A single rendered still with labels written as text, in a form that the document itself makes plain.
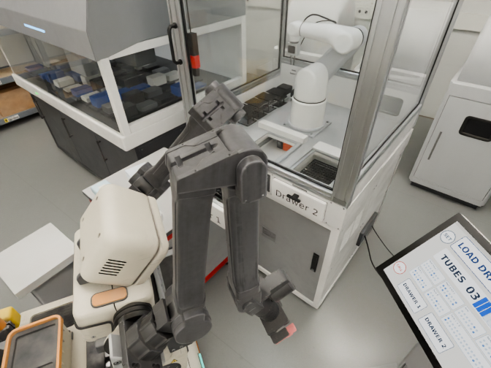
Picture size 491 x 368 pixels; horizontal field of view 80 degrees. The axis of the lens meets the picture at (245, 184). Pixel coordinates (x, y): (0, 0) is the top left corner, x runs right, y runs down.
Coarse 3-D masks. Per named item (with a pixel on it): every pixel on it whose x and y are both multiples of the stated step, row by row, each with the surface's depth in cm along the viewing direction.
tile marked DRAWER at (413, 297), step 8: (408, 280) 91; (400, 288) 92; (408, 288) 90; (416, 288) 89; (408, 296) 89; (416, 296) 88; (408, 304) 88; (416, 304) 87; (424, 304) 85; (416, 312) 86
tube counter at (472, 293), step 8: (464, 288) 80; (472, 288) 78; (480, 288) 77; (472, 296) 78; (480, 296) 76; (472, 304) 77; (480, 304) 76; (488, 304) 74; (480, 312) 75; (488, 312) 74; (488, 320) 73
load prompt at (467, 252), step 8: (464, 240) 84; (456, 248) 85; (464, 248) 83; (472, 248) 82; (464, 256) 83; (472, 256) 81; (480, 256) 80; (472, 264) 80; (480, 264) 79; (488, 264) 78; (480, 272) 78; (488, 272) 77; (480, 280) 78; (488, 280) 76; (488, 288) 76
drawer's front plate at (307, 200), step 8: (272, 184) 147; (280, 184) 143; (288, 184) 142; (272, 192) 150; (288, 192) 142; (296, 192) 138; (304, 192) 137; (288, 200) 145; (304, 200) 138; (312, 200) 134; (320, 200) 133; (296, 208) 144; (304, 208) 140; (312, 208) 137; (320, 208) 134; (312, 216) 140; (320, 216) 136
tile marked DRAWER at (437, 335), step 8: (432, 312) 83; (424, 320) 84; (432, 320) 82; (424, 328) 83; (432, 328) 82; (440, 328) 80; (432, 336) 81; (440, 336) 79; (448, 336) 78; (440, 344) 79; (448, 344) 77; (440, 352) 78
